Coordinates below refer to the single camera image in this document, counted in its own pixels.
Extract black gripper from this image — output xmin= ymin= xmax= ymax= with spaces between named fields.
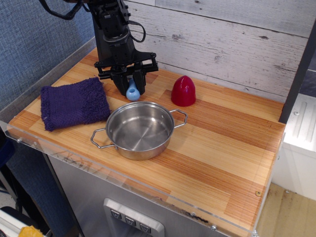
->
xmin=96 ymin=37 xmax=158 ymax=96

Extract blue grey plastic spoon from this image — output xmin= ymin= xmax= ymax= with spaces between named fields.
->
xmin=126 ymin=79 xmax=140 ymax=101

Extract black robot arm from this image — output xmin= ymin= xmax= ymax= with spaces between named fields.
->
xmin=85 ymin=0 xmax=158 ymax=95

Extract red dome-shaped object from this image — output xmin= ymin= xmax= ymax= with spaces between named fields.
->
xmin=171 ymin=76 xmax=196 ymax=107

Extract purple folded cloth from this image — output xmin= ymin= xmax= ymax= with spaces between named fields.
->
xmin=40 ymin=77 xmax=111 ymax=131

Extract stainless steel pot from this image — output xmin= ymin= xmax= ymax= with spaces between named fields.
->
xmin=90 ymin=101 xmax=188 ymax=160

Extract stainless steel cabinet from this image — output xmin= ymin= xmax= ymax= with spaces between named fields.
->
xmin=48 ymin=156 xmax=222 ymax=237

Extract silver button panel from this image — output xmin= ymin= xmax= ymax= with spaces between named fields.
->
xmin=103 ymin=198 xmax=165 ymax=237

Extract clear acrylic edge guard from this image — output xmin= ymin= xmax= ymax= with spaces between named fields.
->
xmin=0 ymin=122 xmax=257 ymax=237

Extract yellow black bag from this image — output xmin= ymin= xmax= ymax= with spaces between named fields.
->
xmin=0 ymin=222 xmax=44 ymax=237

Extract white ribbed appliance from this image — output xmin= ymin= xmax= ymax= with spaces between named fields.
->
xmin=272 ymin=94 xmax=316 ymax=200

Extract right dark upright post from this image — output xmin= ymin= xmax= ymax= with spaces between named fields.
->
xmin=278 ymin=24 xmax=316 ymax=123

